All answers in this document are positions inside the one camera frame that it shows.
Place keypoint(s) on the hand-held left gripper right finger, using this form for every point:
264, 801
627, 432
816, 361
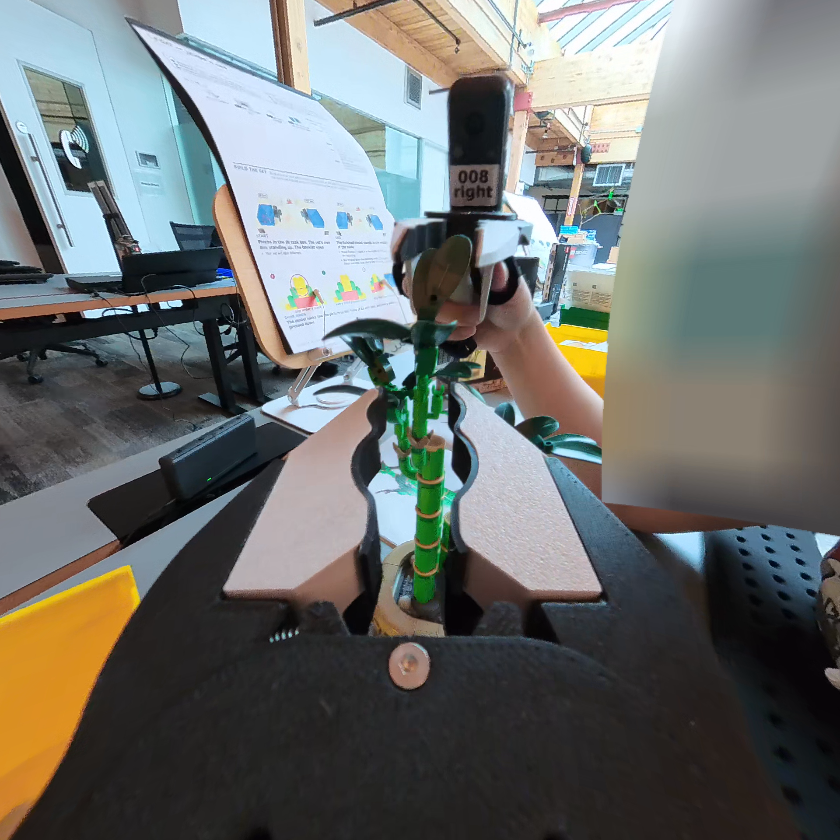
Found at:
525, 525

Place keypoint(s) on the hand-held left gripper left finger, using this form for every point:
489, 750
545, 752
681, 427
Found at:
302, 525

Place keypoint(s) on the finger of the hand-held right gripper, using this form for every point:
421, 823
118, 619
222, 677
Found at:
401, 239
502, 243

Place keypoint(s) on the green lego leaf sprig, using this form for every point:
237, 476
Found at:
439, 275

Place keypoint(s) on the green lego bamboo plant model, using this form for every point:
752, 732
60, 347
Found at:
430, 472

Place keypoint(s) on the person's right forearm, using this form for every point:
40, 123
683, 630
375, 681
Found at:
551, 380

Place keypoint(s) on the lego instruction booklet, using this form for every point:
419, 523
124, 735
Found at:
394, 512

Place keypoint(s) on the person's right hand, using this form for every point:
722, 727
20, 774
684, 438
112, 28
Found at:
512, 315

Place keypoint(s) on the curved white poster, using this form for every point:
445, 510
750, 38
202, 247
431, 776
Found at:
535, 220

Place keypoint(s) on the green plastic bin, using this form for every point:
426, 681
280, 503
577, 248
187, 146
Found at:
584, 317

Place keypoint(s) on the black box with green light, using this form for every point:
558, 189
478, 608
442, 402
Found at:
203, 459

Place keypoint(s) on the white instruction poster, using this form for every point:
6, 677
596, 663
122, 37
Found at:
282, 184

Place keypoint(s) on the yellow plastic parts bin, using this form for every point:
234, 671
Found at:
59, 682
581, 358

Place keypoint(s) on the wooden poster board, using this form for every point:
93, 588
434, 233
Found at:
239, 275

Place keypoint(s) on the black laptop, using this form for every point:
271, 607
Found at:
170, 262

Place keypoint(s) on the black perforated pad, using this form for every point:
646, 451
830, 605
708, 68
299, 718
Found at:
768, 656

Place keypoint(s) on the black office chair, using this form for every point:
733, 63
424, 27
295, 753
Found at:
59, 359

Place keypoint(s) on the person's printed shirt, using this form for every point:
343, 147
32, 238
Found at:
830, 610

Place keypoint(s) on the white door with window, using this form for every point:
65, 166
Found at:
79, 131

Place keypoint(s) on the wooden desk with black frame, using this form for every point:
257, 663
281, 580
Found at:
65, 302

